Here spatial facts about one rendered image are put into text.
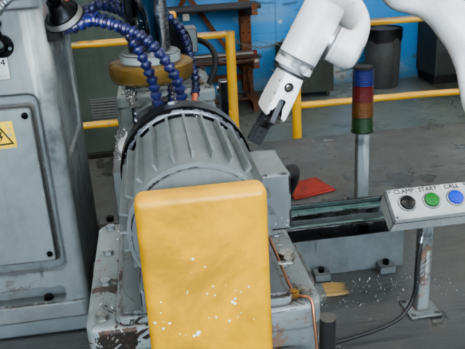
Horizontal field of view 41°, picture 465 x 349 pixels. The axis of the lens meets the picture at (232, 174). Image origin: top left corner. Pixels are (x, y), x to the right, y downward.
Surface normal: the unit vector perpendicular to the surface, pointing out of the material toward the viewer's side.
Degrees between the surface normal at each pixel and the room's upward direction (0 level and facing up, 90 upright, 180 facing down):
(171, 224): 90
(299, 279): 0
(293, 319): 90
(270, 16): 90
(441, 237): 0
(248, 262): 90
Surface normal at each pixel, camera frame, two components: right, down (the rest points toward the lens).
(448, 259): -0.06, -0.93
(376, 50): -0.53, 0.37
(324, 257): 0.14, 0.35
